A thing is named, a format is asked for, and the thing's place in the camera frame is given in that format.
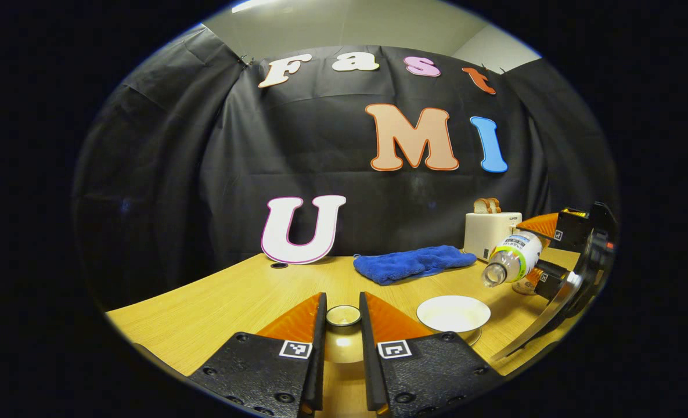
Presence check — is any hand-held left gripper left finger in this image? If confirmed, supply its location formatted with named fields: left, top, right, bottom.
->
left=188, top=292, right=328, bottom=417

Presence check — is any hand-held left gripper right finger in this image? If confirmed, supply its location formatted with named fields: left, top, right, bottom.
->
left=359, top=291, right=504, bottom=417

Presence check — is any clear labelled water bottle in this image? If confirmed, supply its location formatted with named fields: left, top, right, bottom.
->
left=482, top=230, right=545, bottom=288

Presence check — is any beige ceramic teacup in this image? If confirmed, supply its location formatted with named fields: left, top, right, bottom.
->
left=416, top=295, right=491, bottom=335

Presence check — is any cream toaster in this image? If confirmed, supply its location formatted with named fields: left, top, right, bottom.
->
left=464, top=212, right=523, bottom=262

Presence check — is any blue towel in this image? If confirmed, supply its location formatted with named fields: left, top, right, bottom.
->
left=353, top=245, right=478, bottom=286

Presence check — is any black backdrop cloth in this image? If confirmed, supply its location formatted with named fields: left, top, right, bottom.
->
left=72, top=26, right=620, bottom=311

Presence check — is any ceiling light panel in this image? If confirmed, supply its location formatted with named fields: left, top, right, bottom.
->
left=230, top=0, right=286, bottom=13

